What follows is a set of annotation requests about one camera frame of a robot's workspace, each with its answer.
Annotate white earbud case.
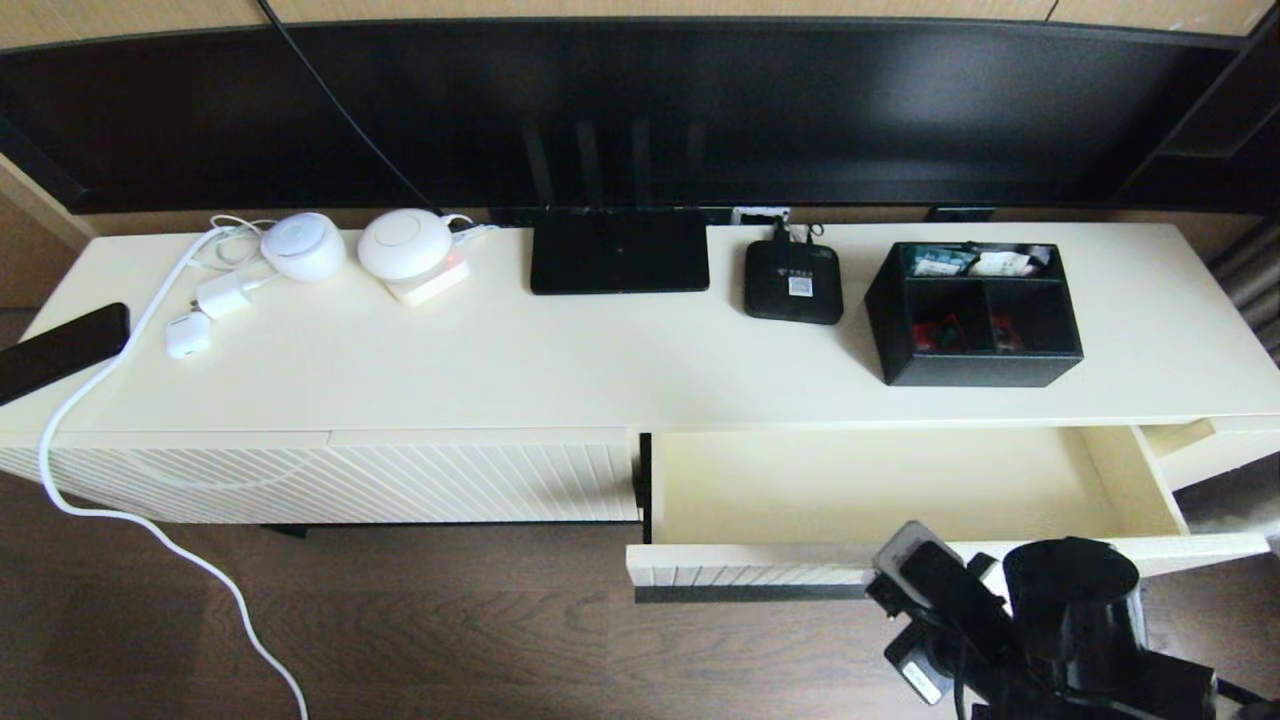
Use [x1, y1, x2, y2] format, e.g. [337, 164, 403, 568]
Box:
[163, 310, 214, 360]

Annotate black cabinet handle bar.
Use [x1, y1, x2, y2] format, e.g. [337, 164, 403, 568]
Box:
[634, 584, 873, 604]

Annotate black router with antennas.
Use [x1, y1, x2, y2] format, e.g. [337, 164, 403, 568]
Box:
[517, 113, 712, 296]

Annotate black smartphone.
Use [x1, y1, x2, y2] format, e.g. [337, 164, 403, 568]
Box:
[0, 301, 132, 408]

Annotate thick white cable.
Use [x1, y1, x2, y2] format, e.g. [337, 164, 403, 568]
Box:
[37, 225, 310, 720]

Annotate black set-top box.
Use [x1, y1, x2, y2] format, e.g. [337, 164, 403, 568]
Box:
[742, 237, 846, 326]

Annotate thin white cable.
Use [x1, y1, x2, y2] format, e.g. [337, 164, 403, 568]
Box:
[207, 212, 278, 272]

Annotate black compartment organizer box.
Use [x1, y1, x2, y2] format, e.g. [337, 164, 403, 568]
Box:
[863, 240, 1086, 389]

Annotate teal packet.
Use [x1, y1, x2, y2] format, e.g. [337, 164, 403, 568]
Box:
[907, 247, 977, 279]

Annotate white slatted cabinet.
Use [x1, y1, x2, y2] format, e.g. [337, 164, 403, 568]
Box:
[0, 220, 1280, 526]

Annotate white and black packet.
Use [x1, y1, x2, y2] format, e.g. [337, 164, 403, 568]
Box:
[967, 244, 1054, 279]

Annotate white dome device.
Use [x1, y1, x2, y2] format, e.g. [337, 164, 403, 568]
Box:
[356, 207, 455, 282]

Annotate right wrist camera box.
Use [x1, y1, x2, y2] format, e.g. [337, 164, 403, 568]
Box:
[871, 519, 1001, 613]

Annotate white round smart speaker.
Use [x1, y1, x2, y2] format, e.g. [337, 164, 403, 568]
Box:
[259, 211, 349, 284]

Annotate thin black hanging cable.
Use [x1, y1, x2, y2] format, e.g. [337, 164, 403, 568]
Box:
[254, 0, 447, 214]

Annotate black flat TV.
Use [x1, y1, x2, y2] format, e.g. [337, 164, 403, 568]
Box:
[0, 15, 1280, 217]

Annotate cream ribbed drawer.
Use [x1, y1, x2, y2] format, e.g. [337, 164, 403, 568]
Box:
[624, 420, 1280, 604]

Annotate white box with pink edge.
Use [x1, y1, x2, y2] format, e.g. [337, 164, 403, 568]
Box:
[383, 250, 472, 308]

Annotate white charger adapter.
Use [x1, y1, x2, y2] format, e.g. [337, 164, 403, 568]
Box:
[194, 274, 254, 321]

